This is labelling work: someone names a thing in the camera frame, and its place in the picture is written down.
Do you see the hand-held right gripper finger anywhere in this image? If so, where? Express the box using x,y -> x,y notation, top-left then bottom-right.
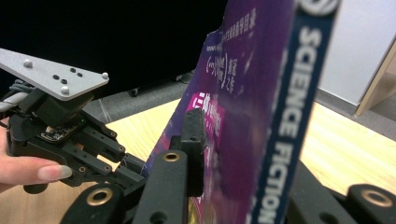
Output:
169,106 -> 209,199

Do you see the white partition panel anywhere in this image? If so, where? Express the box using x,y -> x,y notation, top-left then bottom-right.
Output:
317,0 -> 396,106

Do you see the left hand-held gripper cable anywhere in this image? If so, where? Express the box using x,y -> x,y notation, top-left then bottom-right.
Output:
0,78 -> 36,114

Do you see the black curtain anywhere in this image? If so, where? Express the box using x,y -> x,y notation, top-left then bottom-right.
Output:
0,0 -> 230,101

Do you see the purple cover book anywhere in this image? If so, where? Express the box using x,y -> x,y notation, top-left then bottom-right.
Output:
141,0 -> 344,224

